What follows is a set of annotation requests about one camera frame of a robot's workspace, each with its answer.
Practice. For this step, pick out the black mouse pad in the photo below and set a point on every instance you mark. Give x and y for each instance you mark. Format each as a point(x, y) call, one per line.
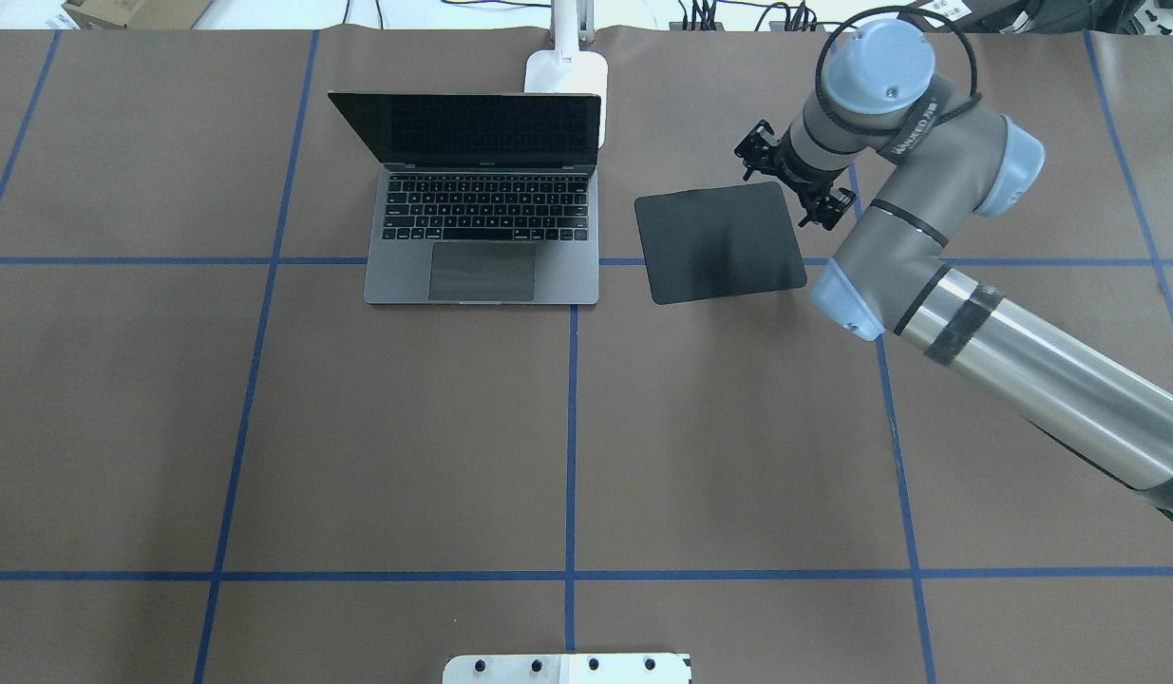
point(713, 243)

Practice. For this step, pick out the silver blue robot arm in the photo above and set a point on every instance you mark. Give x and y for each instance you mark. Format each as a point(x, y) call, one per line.
point(876, 87)

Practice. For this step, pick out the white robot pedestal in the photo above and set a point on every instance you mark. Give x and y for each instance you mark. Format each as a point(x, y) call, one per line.
point(634, 667)

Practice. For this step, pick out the black box with white label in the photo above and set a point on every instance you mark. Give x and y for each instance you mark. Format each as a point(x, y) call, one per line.
point(984, 16)

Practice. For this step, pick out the grey laptop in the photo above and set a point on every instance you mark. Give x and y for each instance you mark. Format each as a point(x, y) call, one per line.
point(482, 198)

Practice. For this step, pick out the cardboard box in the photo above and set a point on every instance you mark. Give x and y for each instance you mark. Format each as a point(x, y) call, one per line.
point(137, 15)

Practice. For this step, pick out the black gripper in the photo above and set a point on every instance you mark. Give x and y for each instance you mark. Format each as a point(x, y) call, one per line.
point(788, 169)

